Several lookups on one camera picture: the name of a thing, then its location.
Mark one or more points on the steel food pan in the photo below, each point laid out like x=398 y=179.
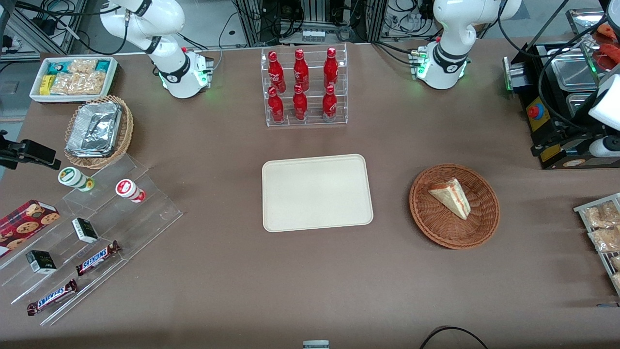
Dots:
x=574 y=70

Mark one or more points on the red lid white cup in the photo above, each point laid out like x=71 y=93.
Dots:
x=127 y=189

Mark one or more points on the teal snack packet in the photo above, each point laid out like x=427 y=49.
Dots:
x=102 y=65
x=56 y=67

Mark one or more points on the small grey device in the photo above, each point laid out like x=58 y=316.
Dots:
x=316 y=344

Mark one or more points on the clear acrylic bottle rack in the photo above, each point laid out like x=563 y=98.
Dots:
x=315 y=122

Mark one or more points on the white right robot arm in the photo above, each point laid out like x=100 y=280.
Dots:
x=179 y=77

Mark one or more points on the yellow snack packet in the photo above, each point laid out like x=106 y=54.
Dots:
x=45 y=85

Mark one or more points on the snickers chocolate bar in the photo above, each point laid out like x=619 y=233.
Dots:
x=52 y=297
x=97 y=258

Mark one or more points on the aluminium foil tray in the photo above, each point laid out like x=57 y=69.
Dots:
x=94 y=128

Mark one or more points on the red cola bottle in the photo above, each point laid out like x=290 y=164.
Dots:
x=276 y=106
x=301 y=72
x=276 y=72
x=329 y=104
x=300 y=104
x=331 y=70

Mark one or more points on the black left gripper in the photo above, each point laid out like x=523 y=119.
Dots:
x=565 y=137

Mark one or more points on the small black carton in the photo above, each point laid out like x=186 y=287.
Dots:
x=85 y=230
x=41 y=262

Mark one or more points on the white power strip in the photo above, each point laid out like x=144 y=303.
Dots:
x=313 y=36

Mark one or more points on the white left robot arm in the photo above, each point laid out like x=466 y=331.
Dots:
x=448 y=63

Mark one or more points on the black food warmer machine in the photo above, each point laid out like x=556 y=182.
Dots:
x=600 y=164

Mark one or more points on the clear acrylic stepped stand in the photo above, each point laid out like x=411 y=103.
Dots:
x=145 y=218

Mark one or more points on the triangle sandwich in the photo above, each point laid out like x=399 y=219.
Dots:
x=453 y=196

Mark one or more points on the round brown wicker basket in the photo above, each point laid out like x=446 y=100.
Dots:
x=436 y=228

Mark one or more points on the green lid white cup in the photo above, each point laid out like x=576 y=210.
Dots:
x=72 y=177

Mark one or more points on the black camera clamp mount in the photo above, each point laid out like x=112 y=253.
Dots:
x=34 y=151

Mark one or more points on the aluminium profile equipment rack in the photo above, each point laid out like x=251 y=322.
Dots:
x=252 y=24

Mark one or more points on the red cookie box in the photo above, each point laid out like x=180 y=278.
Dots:
x=24 y=225

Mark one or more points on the cream plastic tray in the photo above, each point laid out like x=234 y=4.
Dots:
x=315 y=194

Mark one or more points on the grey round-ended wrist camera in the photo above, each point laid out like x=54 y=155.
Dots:
x=605 y=147

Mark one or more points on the red fried food piece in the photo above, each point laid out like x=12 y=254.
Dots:
x=611 y=53
x=609 y=31

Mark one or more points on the white rectangular snack box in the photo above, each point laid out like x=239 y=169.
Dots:
x=113 y=72

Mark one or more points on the silver metal side box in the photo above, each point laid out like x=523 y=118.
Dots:
x=517 y=73

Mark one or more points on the light oval wicker basket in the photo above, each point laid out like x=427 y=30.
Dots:
x=124 y=140

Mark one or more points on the clear bagged snack packet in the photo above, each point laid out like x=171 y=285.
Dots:
x=600 y=214
x=605 y=239
x=615 y=262
x=616 y=281

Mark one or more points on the clear cracker snack packet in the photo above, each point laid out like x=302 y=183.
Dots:
x=77 y=83
x=82 y=65

